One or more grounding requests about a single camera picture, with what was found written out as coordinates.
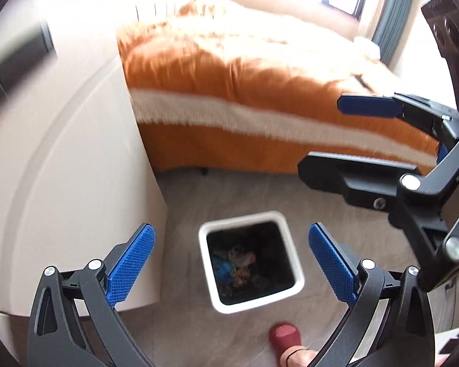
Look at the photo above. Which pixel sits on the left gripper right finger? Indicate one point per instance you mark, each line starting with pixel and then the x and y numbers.
pixel 406 334

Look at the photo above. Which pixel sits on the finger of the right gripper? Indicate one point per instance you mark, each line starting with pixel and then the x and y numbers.
pixel 428 116
pixel 368 183

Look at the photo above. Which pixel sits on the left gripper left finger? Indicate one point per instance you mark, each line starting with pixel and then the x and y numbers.
pixel 56 336

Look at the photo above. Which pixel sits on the blue snack bag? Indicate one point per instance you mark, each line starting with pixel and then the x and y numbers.
pixel 223 270

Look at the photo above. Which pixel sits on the white square trash bin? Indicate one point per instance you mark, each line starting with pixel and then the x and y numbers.
pixel 267 268

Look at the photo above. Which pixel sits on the teal curtain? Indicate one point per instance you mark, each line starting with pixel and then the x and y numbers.
pixel 390 27

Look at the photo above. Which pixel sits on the red slipper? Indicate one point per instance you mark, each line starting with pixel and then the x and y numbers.
pixel 283 336

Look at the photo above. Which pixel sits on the white bedside drawer cabinet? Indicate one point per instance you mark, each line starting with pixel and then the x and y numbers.
pixel 75 179

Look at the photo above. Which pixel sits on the white lace bed sheet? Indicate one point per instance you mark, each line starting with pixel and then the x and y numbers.
pixel 156 107

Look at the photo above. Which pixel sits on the beige padded headboard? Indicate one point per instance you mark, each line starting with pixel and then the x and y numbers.
pixel 156 11

